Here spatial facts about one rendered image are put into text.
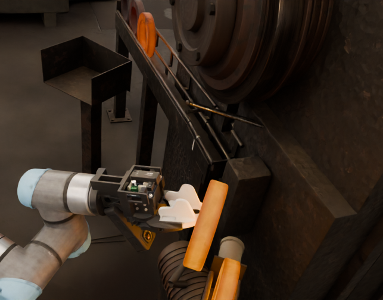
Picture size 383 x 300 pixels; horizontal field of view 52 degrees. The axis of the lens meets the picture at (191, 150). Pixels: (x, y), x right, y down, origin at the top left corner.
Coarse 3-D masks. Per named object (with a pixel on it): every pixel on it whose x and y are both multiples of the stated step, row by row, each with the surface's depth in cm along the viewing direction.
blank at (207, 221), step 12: (216, 192) 64; (204, 204) 62; (216, 204) 63; (204, 216) 62; (216, 216) 62; (204, 228) 61; (192, 240) 62; (204, 240) 61; (192, 252) 62; (204, 252) 62; (192, 264) 64
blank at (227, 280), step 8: (224, 264) 79; (232, 264) 79; (224, 272) 76; (232, 272) 77; (224, 280) 75; (232, 280) 75; (216, 288) 84; (224, 288) 74; (232, 288) 74; (216, 296) 74; (224, 296) 74; (232, 296) 74
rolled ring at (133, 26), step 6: (132, 0) 182; (138, 0) 179; (132, 6) 183; (138, 6) 176; (132, 12) 188; (138, 12) 176; (132, 18) 189; (138, 18) 176; (132, 24) 190; (132, 30) 189
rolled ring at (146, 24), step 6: (144, 12) 166; (144, 18) 164; (150, 18) 163; (138, 24) 174; (144, 24) 173; (150, 24) 162; (138, 30) 175; (144, 30) 175; (150, 30) 162; (138, 36) 176; (144, 36) 176; (150, 36) 162; (144, 42) 176; (150, 42) 163; (144, 48) 174; (150, 48) 165; (150, 54) 168
